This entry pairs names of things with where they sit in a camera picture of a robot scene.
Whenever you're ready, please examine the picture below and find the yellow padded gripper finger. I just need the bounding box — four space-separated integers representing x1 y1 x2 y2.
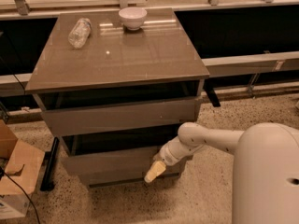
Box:
144 161 166 183

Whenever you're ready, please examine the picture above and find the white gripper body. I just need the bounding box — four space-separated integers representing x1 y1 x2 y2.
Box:
153 140 187 166

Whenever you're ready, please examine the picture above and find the grey drawer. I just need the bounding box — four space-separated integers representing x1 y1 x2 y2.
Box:
61 145 188 176
42 98 199 136

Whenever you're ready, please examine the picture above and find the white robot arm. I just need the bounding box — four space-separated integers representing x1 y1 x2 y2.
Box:
144 122 299 224

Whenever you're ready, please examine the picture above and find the grey drawer cabinet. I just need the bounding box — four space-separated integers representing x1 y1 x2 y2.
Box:
26 8 208 188

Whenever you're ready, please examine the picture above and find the grey top drawer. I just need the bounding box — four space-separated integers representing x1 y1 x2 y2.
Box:
42 98 199 136

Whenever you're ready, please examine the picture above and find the black right cabinet foot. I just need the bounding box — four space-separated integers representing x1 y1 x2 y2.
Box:
204 80 221 107

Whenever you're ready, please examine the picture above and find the black cabinet foot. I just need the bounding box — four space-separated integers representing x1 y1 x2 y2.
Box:
40 137 60 191
204 80 221 107

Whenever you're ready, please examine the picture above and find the black left cabinet foot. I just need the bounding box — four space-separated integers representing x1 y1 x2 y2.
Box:
40 137 60 191

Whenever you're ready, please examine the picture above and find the brown cardboard box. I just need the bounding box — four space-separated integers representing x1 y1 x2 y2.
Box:
0 120 45 219

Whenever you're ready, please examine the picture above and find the white ceramic bowl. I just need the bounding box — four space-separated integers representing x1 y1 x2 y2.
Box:
119 7 148 31

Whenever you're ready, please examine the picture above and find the clear plastic bottle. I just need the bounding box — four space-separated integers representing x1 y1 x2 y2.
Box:
68 18 92 49

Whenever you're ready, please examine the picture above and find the black cable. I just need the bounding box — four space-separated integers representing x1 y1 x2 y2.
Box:
0 166 41 224

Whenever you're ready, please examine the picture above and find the metal window rail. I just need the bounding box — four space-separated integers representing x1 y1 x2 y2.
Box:
0 51 299 97

